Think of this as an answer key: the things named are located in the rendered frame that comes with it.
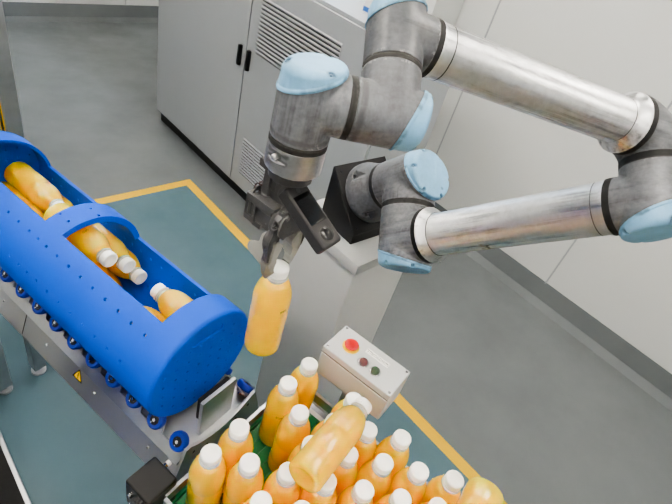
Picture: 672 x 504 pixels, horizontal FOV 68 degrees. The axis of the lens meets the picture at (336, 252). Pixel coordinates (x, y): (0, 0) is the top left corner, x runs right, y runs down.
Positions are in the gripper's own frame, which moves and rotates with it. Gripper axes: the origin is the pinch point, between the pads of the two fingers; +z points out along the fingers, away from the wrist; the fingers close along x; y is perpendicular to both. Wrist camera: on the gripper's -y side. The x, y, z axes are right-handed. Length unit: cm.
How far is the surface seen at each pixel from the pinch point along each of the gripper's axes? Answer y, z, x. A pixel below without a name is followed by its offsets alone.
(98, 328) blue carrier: 27.2, 27.5, 18.8
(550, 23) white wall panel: 45, -13, -270
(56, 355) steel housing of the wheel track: 47, 56, 20
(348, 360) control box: -11.5, 32.5, -20.6
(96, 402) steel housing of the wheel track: 29, 57, 19
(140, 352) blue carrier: 15.5, 25.3, 17.1
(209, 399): 3.9, 37.5, 8.1
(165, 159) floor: 225, 145, -148
